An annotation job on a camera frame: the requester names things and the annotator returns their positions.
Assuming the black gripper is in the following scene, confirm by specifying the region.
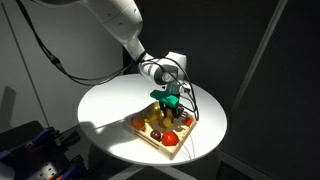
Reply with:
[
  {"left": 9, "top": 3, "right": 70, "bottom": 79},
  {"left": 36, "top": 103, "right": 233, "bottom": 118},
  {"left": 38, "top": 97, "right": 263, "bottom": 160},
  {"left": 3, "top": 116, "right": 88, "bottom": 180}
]
[{"left": 159, "top": 102, "right": 187, "bottom": 123}]

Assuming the yellow lemon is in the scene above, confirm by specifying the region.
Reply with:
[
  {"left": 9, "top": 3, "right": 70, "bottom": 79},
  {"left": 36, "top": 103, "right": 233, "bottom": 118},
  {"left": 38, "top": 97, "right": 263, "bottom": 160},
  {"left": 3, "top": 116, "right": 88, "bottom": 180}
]
[{"left": 162, "top": 118, "right": 173, "bottom": 128}]

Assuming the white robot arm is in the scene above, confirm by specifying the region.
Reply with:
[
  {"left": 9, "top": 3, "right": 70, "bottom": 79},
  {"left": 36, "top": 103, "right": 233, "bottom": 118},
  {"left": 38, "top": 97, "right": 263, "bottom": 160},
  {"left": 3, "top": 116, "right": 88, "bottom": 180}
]
[{"left": 35, "top": 0, "right": 192, "bottom": 99}]

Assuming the wooden tray box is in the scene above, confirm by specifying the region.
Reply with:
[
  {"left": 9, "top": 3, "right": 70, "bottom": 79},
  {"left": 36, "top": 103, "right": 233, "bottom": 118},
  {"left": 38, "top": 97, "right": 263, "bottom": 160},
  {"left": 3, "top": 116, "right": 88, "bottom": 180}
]
[{"left": 123, "top": 101, "right": 197, "bottom": 160}]

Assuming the small red strawberry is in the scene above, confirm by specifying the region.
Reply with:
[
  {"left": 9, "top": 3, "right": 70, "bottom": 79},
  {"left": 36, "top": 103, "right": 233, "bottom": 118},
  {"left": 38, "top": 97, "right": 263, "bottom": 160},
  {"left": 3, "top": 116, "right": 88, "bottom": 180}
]
[{"left": 184, "top": 117, "right": 193, "bottom": 127}]

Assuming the yellow banana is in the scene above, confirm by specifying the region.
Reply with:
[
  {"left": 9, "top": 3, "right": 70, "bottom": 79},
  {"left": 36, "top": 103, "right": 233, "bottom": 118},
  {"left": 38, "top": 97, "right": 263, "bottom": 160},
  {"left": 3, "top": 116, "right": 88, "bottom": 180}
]
[{"left": 144, "top": 106, "right": 162, "bottom": 123}]

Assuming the red apple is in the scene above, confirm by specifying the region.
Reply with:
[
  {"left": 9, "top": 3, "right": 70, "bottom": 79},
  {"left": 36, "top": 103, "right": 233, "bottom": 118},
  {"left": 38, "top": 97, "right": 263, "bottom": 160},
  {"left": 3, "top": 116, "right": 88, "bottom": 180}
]
[{"left": 162, "top": 132, "right": 179, "bottom": 146}]

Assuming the dark purple plum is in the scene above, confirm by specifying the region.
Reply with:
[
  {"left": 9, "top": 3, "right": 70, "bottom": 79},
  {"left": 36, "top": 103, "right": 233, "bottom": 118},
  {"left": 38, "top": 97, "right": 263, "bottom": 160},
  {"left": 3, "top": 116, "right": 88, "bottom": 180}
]
[{"left": 150, "top": 130, "right": 162, "bottom": 141}]

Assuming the orange fruit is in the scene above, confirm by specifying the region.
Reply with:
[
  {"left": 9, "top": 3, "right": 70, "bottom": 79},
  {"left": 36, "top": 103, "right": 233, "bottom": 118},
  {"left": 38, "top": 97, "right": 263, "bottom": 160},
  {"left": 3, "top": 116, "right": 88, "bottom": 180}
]
[{"left": 131, "top": 117, "right": 145, "bottom": 130}]

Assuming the round white table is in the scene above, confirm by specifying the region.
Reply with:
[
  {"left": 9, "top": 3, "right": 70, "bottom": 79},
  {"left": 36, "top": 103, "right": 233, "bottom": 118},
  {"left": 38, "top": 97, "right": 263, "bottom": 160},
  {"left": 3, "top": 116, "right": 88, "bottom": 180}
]
[{"left": 78, "top": 74, "right": 227, "bottom": 166}]

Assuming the purple clamp lower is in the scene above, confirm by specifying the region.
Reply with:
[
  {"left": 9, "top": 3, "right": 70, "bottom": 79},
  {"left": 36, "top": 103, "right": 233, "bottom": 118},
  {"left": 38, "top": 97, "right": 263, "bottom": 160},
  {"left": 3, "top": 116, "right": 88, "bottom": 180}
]
[{"left": 48, "top": 160, "right": 86, "bottom": 180}]

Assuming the purple clamp with orange tip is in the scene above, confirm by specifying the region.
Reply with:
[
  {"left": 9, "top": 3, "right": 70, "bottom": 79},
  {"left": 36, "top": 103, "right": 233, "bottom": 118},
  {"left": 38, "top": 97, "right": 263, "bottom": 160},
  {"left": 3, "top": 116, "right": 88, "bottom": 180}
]
[{"left": 26, "top": 127, "right": 60, "bottom": 153}]

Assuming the perforated metal plate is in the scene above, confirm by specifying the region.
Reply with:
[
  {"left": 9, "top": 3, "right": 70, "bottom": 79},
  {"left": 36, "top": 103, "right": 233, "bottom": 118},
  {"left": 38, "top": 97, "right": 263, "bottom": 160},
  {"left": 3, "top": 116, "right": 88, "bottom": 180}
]
[{"left": 28, "top": 162, "right": 57, "bottom": 180}]

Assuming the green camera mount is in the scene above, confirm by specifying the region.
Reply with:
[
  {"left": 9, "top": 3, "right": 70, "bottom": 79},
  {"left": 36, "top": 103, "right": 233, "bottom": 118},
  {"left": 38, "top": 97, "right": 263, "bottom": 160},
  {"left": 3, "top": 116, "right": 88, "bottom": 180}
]
[{"left": 150, "top": 90, "right": 179, "bottom": 108}]

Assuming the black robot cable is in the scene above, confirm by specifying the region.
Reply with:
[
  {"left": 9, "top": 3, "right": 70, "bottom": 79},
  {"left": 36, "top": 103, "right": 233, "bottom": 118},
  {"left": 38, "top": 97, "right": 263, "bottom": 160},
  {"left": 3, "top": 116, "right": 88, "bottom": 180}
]
[{"left": 14, "top": 0, "right": 200, "bottom": 122}]

